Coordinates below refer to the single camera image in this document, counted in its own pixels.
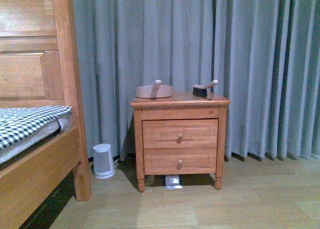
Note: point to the beige plastic dustpan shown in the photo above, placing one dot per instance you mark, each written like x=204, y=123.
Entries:
x=155, y=91

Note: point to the hand brush with black bristles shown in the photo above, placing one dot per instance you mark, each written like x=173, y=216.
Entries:
x=201, y=90

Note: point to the small white ribbed trash bin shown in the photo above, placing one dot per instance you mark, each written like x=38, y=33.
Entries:
x=103, y=163

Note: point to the upper nightstand drawer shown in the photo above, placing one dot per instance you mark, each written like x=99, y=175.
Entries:
x=182, y=133

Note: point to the nightstand drawer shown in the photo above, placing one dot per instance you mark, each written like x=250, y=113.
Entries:
x=182, y=133
x=178, y=161

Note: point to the wooden nightstand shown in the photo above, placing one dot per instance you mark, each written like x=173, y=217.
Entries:
x=181, y=106

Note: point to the lower nightstand drawer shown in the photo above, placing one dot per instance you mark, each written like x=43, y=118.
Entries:
x=178, y=161

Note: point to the white power strip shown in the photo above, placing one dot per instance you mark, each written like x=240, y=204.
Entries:
x=172, y=182

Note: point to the grey blue curtain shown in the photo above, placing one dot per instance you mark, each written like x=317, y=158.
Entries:
x=265, y=55

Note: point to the black white checkered bedsheet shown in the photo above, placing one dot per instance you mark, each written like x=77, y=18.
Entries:
x=18, y=123

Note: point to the wooden bed frame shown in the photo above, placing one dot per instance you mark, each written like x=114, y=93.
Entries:
x=39, y=67

